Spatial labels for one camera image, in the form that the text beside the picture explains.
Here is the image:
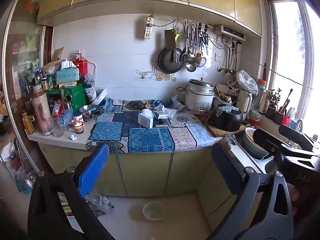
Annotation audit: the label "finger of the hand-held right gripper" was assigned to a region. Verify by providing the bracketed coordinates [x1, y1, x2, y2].
[278, 124, 320, 156]
[253, 128, 318, 161]

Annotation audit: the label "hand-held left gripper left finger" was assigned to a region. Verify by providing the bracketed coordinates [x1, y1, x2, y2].
[27, 143, 115, 240]

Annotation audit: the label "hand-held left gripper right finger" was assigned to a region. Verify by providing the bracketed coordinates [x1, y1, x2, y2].
[200, 142, 294, 240]

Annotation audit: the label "white plastic tub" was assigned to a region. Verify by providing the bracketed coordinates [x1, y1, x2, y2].
[143, 201, 166, 221]

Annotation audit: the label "person's right hand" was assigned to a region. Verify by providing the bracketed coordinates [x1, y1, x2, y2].
[289, 185, 300, 217]

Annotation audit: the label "green colander bowl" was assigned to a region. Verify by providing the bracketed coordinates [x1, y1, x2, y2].
[242, 127, 273, 160]

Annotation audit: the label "stack of small bowls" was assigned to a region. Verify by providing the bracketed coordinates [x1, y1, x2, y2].
[250, 110, 263, 126]

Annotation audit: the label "grey rag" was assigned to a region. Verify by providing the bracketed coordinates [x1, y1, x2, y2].
[223, 133, 238, 146]

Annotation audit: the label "clear plastic bag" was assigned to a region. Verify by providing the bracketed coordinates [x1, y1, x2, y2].
[84, 189, 115, 217]

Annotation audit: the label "small potted plant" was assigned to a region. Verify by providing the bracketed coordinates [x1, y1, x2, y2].
[265, 88, 282, 120]

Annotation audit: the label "wooden cutting board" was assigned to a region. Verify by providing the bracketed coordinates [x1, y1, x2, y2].
[194, 115, 251, 138]

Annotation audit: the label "black pot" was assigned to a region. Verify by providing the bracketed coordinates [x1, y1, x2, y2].
[207, 104, 243, 132]

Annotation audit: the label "white kettle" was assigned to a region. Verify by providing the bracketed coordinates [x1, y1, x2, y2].
[236, 89, 253, 121]

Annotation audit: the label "knitted cloth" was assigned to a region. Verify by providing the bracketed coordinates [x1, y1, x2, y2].
[216, 105, 240, 117]

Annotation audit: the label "clear drinking glass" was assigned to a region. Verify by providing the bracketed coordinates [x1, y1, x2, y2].
[51, 115, 65, 138]

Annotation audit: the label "blue patterned tablecloth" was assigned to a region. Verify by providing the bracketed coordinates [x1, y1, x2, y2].
[86, 97, 223, 153]

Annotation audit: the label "metal bowl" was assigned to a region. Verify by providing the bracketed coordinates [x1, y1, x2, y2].
[79, 105, 102, 121]

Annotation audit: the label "clear water bottle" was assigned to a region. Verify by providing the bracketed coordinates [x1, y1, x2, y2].
[62, 101, 76, 132]

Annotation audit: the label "white plastic bag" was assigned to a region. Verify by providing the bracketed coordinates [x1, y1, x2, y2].
[236, 70, 259, 96]

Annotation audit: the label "white tissue box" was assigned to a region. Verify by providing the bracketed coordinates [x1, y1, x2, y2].
[138, 109, 154, 129]

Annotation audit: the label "white tray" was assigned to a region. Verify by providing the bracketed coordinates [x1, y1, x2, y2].
[91, 88, 109, 106]

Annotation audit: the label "white rice cooker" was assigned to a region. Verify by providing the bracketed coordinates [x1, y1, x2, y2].
[184, 78, 216, 113]

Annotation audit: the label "green box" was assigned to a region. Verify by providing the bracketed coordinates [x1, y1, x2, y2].
[46, 83, 87, 113]

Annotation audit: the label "window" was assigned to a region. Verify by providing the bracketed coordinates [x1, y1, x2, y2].
[268, 0, 320, 137]

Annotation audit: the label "pink thermos flask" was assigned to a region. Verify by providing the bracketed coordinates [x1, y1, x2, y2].
[31, 83, 54, 136]

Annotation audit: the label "plastic bottle with label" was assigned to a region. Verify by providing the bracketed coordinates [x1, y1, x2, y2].
[83, 74, 98, 103]

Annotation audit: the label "yellow bottle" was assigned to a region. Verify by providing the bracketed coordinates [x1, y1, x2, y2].
[22, 111, 35, 135]

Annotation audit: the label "teal tissue pack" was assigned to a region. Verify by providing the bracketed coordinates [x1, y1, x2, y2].
[55, 67, 80, 85]

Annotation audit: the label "mesh skimmer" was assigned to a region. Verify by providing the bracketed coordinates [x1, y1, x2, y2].
[194, 30, 207, 68]

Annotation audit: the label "red box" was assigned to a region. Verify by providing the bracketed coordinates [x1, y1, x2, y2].
[73, 50, 89, 81]

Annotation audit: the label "metal ladle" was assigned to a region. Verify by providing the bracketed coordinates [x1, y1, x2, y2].
[185, 27, 197, 73]

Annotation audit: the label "metal strainer spoon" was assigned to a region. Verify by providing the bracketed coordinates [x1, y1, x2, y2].
[182, 26, 196, 65]

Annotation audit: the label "hanging scissors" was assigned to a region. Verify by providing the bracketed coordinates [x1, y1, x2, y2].
[202, 26, 210, 55]

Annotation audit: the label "black wok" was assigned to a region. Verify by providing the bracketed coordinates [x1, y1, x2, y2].
[158, 47, 184, 74]

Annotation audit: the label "glass door cabinet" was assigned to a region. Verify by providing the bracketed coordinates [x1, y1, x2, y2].
[0, 0, 53, 195]

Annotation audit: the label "olive hanging board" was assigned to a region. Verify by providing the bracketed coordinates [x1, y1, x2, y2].
[164, 29, 177, 48]

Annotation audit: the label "white power strip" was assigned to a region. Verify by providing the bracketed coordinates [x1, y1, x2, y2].
[144, 16, 154, 40]

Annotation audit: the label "white wall water heater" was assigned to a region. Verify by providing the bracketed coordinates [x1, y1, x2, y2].
[213, 24, 247, 41]

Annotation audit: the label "metal hanging rail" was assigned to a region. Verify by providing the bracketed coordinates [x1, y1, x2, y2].
[152, 14, 213, 28]

